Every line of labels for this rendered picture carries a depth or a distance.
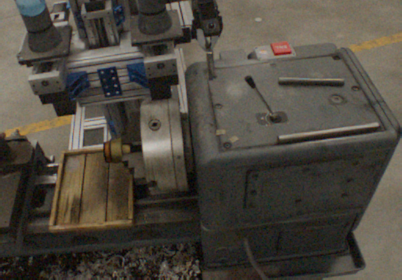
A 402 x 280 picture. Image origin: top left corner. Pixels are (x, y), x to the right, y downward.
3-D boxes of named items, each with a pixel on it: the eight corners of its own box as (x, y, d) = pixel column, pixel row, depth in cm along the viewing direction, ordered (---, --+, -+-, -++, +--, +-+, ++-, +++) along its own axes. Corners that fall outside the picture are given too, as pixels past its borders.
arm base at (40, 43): (32, 35, 180) (24, 17, 173) (63, 30, 179) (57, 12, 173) (27, 55, 169) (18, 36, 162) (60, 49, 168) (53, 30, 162)
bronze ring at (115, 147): (129, 130, 134) (103, 133, 135) (129, 151, 127) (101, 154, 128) (133, 147, 141) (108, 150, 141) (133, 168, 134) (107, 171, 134)
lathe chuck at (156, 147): (173, 125, 155) (165, 80, 129) (180, 203, 138) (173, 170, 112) (150, 129, 155) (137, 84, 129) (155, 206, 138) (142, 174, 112)
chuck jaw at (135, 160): (155, 149, 130) (156, 178, 121) (157, 158, 133) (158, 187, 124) (122, 152, 130) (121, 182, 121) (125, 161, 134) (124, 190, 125)
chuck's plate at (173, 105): (181, 125, 155) (176, 79, 128) (190, 202, 138) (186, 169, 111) (173, 125, 155) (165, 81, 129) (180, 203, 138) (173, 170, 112)
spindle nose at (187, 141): (190, 129, 147) (188, 100, 130) (196, 183, 136) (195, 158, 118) (182, 130, 148) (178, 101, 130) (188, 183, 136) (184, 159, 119)
